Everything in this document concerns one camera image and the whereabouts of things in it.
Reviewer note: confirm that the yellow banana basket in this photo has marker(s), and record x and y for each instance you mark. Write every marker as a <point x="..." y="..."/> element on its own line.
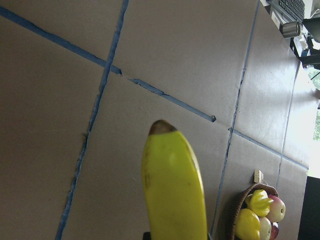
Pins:
<point x="172" y="186"/>

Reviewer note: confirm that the paper tag on basket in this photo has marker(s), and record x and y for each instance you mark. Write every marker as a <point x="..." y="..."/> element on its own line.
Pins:
<point x="258" y="176"/>

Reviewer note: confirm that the woven wicker basket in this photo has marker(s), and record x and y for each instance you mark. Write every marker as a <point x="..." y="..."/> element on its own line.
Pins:
<point x="238" y="203"/>

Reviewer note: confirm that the yellow starfruit in basket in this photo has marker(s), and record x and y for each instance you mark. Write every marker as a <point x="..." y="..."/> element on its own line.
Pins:
<point x="259" y="202"/>

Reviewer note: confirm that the pale green apple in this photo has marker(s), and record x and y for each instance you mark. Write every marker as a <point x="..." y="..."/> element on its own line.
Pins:
<point x="265" y="228"/>

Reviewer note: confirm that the small steel cup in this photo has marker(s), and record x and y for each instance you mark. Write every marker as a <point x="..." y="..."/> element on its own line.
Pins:
<point x="290" y="29"/>

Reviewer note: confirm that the red orange mango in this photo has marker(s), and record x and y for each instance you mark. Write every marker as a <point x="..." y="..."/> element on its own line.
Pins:
<point x="274" y="231"/>

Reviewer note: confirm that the black keyboard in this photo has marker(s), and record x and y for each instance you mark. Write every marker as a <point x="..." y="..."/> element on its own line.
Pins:
<point x="294" y="8"/>

